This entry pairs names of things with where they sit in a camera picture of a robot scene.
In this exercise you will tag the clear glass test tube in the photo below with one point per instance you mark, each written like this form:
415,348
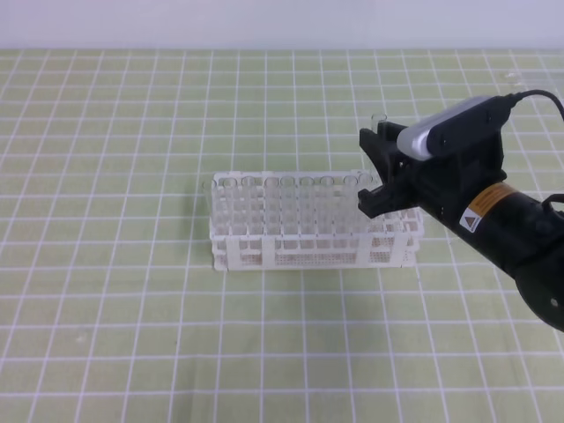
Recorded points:
380,156

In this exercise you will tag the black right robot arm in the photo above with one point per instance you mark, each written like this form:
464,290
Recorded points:
524,238

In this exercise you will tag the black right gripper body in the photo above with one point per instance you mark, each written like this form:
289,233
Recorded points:
456,175

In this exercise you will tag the white plastic test tube rack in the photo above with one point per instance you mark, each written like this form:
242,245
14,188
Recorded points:
255,225

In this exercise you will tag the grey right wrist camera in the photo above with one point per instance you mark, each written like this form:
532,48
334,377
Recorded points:
454,125

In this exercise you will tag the clear tube lying far right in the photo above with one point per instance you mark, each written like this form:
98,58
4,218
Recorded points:
535,77

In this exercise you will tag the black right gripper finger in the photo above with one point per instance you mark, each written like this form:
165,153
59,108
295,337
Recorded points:
390,197
397,160

